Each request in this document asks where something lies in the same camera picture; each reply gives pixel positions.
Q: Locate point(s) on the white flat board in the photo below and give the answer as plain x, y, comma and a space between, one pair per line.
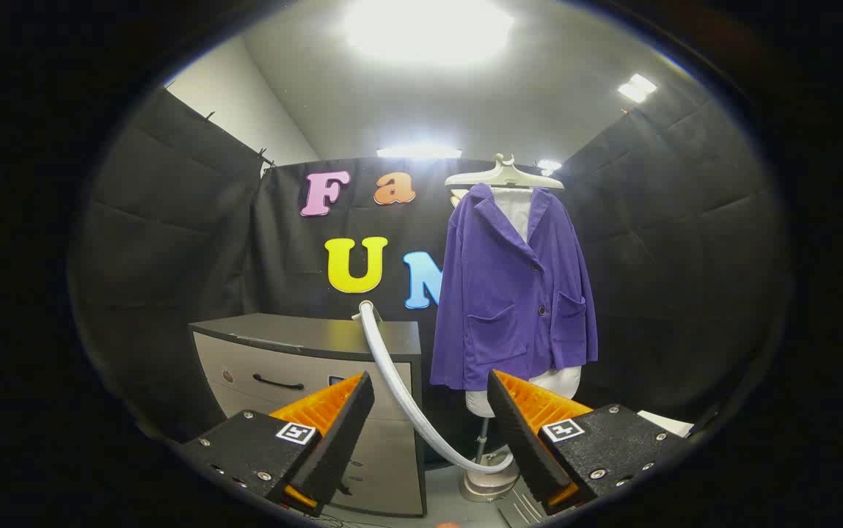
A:
667, 424

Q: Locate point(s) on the black backdrop cloth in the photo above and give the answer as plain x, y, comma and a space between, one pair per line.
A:
172, 257

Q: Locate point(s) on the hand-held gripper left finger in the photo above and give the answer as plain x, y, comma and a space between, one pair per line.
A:
344, 425

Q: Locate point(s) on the white plastic hanger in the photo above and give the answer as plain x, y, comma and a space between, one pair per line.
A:
502, 174

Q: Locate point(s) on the grey drawer cabinet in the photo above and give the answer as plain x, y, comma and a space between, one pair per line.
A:
304, 334

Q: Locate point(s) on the grey ribbed panel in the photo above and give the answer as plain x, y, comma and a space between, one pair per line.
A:
520, 510

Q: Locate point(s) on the ceiling light panel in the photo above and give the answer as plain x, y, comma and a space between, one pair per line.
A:
548, 166
419, 152
637, 86
428, 29

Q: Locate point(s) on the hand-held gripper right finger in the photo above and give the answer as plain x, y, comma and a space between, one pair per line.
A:
516, 433

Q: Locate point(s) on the white fabric ironing form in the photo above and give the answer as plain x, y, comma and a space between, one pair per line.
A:
516, 209

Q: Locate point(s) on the grey garment steamer base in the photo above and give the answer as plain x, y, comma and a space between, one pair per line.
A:
487, 484

